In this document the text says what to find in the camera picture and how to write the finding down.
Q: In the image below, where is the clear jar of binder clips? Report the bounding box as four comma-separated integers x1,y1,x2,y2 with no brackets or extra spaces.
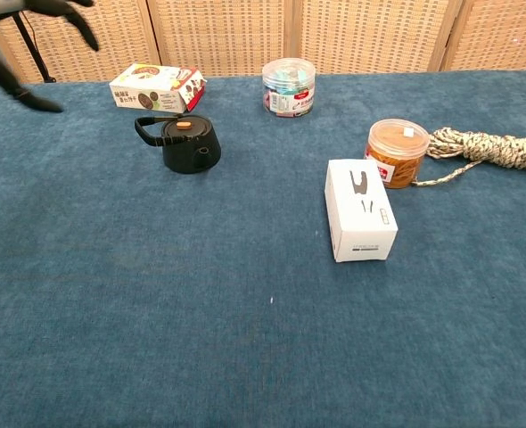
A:
261,58,317,119

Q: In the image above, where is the clear jar of rubber bands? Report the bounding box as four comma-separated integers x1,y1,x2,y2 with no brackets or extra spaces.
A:
363,118,431,190

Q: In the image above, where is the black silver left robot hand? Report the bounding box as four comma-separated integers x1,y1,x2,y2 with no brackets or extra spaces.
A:
0,0,101,113

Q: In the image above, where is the wicker folding screen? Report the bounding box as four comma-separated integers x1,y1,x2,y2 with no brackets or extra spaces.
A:
0,0,526,86

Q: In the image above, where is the beige speckled rope bundle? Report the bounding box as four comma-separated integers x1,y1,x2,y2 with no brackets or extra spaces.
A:
411,126,526,188

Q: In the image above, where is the white snack box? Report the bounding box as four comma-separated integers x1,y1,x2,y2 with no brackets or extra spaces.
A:
109,62,209,115

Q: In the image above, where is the blue tablecloth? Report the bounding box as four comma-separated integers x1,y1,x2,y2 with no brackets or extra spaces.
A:
0,68,526,428

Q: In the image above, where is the black tripod stand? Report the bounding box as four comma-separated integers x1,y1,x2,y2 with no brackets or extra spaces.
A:
12,12,57,85

